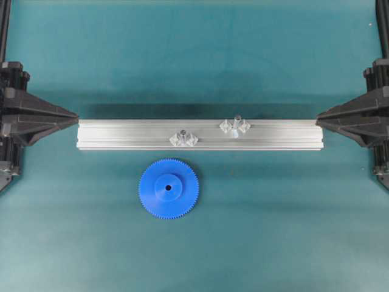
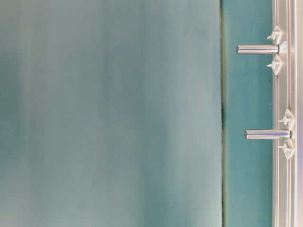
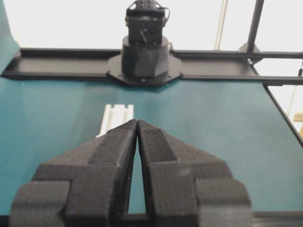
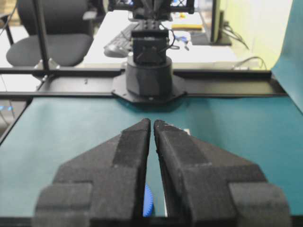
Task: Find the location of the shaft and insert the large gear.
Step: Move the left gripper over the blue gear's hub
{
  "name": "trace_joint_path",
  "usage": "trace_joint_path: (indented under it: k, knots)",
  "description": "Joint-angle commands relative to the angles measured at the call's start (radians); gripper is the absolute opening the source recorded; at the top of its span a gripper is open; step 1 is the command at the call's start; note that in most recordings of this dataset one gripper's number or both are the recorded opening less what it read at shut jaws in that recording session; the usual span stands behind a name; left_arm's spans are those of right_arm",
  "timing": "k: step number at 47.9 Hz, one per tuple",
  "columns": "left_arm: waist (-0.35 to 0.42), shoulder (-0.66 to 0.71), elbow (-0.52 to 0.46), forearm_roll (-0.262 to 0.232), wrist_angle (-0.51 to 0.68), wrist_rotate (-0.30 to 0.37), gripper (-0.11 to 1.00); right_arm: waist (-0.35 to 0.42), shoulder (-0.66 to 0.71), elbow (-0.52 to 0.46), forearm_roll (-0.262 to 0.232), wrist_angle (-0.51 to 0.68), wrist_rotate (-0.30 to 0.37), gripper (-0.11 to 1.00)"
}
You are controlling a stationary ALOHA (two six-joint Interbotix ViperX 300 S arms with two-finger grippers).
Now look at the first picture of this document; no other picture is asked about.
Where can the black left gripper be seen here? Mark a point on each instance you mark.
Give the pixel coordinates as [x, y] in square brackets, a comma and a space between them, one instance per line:
[13, 77]

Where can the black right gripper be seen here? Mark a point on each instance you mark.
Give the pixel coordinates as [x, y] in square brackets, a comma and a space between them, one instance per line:
[367, 135]

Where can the large blue plastic gear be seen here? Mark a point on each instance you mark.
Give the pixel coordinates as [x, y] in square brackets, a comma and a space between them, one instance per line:
[168, 189]

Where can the right steel shaft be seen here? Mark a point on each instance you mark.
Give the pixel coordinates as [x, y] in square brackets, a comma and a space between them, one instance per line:
[236, 119]

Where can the silver aluminium extrusion rail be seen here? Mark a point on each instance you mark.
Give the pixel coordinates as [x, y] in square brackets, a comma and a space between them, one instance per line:
[154, 134]

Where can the black right frame post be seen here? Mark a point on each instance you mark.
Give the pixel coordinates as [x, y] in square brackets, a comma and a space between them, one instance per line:
[382, 24]

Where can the black frame post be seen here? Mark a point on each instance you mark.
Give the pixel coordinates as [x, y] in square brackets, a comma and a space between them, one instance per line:
[4, 26]
[382, 24]

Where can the black left frame post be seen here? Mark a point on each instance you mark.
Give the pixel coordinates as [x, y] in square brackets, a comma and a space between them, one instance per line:
[4, 26]

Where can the clear right shaft bracket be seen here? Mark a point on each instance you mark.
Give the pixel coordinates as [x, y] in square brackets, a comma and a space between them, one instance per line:
[227, 127]

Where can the clear shaft bracket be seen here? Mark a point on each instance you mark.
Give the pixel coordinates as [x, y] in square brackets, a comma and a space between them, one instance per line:
[183, 139]
[227, 127]

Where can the clear left shaft bracket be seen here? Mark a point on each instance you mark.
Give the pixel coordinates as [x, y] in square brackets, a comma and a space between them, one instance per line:
[183, 139]

